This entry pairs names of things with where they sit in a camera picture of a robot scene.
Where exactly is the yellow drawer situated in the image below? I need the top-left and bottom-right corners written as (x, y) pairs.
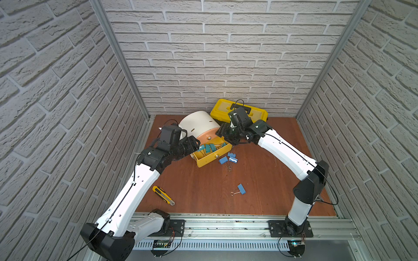
top-left (191, 142), bottom-right (233, 167)

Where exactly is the circuit board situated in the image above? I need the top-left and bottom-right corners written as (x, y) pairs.
top-left (151, 240), bottom-right (172, 257)
top-left (287, 240), bottom-right (305, 258)

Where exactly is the aluminium rail frame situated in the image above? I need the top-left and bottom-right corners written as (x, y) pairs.
top-left (130, 213), bottom-right (361, 254)

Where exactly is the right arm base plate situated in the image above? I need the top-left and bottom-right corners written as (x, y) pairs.
top-left (267, 220), bottom-right (314, 238)

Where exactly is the round white drawer cabinet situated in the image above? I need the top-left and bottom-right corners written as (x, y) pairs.
top-left (179, 111), bottom-right (219, 137)

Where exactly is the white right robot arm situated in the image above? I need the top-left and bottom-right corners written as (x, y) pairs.
top-left (216, 120), bottom-right (329, 237)

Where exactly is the orange top drawer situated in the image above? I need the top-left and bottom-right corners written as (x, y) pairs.
top-left (196, 127), bottom-right (224, 145)

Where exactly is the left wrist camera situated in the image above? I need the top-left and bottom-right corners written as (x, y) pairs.
top-left (157, 125), bottom-right (187, 152)

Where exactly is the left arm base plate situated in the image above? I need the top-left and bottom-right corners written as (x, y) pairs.
top-left (163, 219), bottom-right (186, 237)

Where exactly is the yellow black toolbox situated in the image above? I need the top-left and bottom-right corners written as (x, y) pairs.
top-left (209, 98), bottom-right (269, 124)

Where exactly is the right circuit board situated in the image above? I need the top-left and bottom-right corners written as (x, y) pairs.
top-left (287, 240), bottom-right (305, 258)

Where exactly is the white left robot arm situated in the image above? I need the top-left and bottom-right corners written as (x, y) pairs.
top-left (80, 124), bottom-right (200, 261)

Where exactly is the left circuit board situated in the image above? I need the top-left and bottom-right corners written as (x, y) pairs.
top-left (151, 240), bottom-right (172, 257)

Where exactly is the yellow utility knife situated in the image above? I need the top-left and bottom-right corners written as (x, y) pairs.
top-left (152, 186), bottom-right (175, 206)

